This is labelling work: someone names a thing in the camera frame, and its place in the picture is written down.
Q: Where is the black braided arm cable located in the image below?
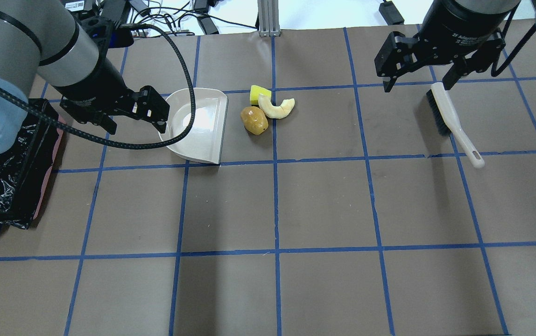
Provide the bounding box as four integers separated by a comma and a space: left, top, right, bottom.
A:
0, 23, 197, 151

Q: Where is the bin with black bag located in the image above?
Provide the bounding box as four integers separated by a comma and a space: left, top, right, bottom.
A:
0, 114, 63, 230

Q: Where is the white hand brush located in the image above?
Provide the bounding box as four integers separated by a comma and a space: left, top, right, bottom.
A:
426, 82, 485, 169

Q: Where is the black power adapter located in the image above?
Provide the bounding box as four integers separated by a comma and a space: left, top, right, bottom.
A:
378, 0, 405, 26

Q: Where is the yellow sponge piece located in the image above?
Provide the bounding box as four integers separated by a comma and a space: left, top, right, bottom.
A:
249, 84, 272, 106

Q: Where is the pale melon rind slice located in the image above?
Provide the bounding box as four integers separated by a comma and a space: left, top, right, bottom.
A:
259, 96, 296, 119

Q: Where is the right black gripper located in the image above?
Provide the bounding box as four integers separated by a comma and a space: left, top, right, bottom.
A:
374, 0, 507, 93

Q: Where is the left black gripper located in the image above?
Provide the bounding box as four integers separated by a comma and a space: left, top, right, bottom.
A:
59, 70, 170, 135

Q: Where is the white plastic dustpan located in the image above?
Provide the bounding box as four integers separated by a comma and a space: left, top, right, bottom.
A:
158, 88, 229, 164

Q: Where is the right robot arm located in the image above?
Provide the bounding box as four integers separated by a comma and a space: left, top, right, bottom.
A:
374, 0, 536, 93

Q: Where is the aluminium frame post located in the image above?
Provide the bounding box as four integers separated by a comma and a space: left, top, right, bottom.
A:
257, 0, 282, 37

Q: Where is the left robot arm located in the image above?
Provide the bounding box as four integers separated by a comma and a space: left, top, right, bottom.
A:
0, 0, 169, 154

